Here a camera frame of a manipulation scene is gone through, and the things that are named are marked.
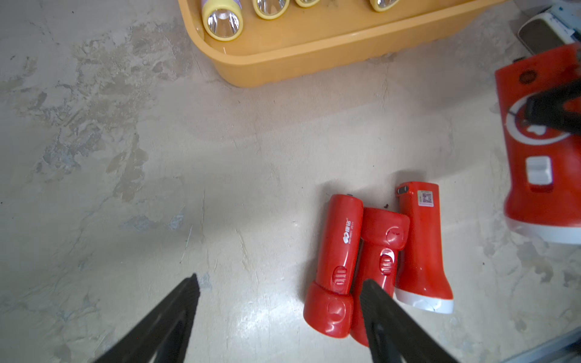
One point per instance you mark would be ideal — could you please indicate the red flashlight white head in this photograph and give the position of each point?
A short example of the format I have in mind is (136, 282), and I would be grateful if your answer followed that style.
(421, 281)

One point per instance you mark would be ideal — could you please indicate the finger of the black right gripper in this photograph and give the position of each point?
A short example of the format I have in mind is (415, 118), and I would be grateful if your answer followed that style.
(557, 108)

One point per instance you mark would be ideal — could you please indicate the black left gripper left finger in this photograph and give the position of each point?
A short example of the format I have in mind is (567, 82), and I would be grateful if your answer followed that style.
(163, 335)

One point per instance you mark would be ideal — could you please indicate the purple flashlight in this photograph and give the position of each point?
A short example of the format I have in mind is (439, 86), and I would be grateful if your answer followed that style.
(270, 9)
(307, 3)
(222, 19)
(382, 5)

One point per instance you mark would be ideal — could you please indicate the yellow plastic storage tray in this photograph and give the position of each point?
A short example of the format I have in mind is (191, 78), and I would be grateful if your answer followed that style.
(329, 34)

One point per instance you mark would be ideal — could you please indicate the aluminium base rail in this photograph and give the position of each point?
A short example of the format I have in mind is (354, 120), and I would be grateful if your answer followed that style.
(565, 348)

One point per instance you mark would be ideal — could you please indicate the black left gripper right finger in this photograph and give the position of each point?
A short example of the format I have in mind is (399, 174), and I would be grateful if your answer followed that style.
(392, 334)

